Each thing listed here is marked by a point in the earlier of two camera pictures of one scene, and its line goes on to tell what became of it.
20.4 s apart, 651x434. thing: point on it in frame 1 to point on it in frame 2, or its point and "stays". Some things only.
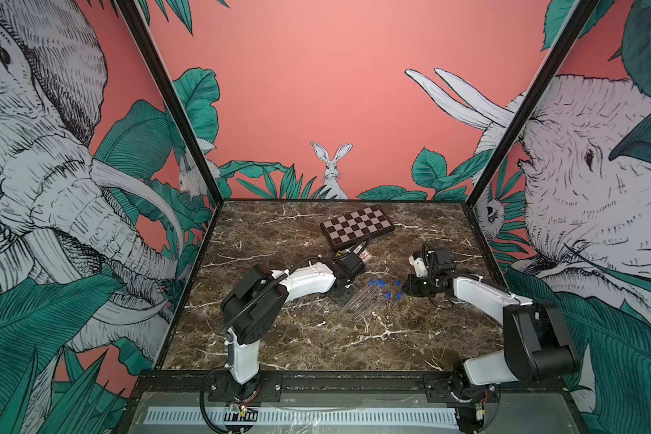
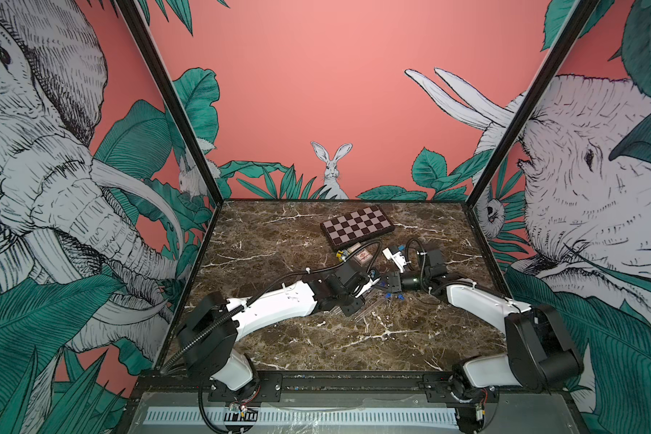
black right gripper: [412, 287] to [396, 286]
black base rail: [430, 382] stays
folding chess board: [349, 230] stays
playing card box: [365, 256] stays
